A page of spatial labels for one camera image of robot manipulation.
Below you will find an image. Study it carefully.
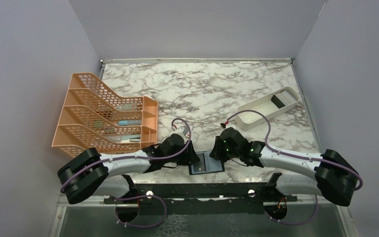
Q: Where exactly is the black card holder wallet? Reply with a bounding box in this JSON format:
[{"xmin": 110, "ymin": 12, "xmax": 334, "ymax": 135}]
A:
[{"xmin": 189, "ymin": 151, "xmax": 225, "ymax": 175}]

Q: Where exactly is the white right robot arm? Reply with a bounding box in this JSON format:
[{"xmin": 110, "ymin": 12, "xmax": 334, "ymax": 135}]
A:
[{"xmin": 210, "ymin": 127, "xmax": 361, "ymax": 206}]

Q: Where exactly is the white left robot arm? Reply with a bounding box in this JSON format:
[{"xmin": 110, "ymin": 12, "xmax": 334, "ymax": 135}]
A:
[{"xmin": 57, "ymin": 133, "xmax": 200, "ymax": 204}]

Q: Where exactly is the black card in tray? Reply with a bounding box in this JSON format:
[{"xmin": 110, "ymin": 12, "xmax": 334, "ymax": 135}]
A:
[{"xmin": 271, "ymin": 95, "xmax": 286, "ymax": 109}]

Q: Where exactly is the blue box in rack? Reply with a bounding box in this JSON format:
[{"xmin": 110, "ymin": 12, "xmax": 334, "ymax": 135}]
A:
[{"xmin": 117, "ymin": 119, "xmax": 142, "ymax": 126}]

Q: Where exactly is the white plastic tray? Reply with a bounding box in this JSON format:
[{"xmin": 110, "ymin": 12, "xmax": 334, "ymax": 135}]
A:
[{"xmin": 234, "ymin": 86, "xmax": 301, "ymax": 131}]

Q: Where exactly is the grey box in rack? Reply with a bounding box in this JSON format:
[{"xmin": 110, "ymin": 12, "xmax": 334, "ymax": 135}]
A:
[{"xmin": 114, "ymin": 103, "xmax": 139, "ymax": 112}]

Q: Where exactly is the orange file organizer rack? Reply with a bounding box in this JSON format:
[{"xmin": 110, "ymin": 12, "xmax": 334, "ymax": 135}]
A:
[{"xmin": 52, "ymin": 73, "xmax": 158, "ymax": 158}]

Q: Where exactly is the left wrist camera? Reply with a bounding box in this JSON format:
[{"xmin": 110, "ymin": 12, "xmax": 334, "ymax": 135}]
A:
[{"xmin": 174, "ymin": 126, "xmax": 189, "ymax": 138}]

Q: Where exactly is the black mounting rail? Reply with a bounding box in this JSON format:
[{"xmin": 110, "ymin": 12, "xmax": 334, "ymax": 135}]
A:
[{"xmin": 104, "ymin": 181, "xmax": 297, "ymax": 215}]

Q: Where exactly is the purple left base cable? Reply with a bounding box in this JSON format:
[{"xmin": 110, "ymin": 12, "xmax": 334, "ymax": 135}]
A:
[{"xmin": 114, "ymin": 195, "xmax": 168, "ymax": 229}]

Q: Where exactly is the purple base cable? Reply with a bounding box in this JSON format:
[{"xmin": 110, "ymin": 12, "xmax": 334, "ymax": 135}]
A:
[
  {"xmin": 264, "ymin": 196, "xmax": 319, "ymax": 227},
  {"xmin": 114, "ymin": 195, "xmax": 168, "ymax": 229}
]

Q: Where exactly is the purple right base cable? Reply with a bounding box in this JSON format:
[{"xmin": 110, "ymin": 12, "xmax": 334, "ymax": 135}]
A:
[{"xmin": 264, "ymin": 196, "xmax": 319, "ymax": 227}]

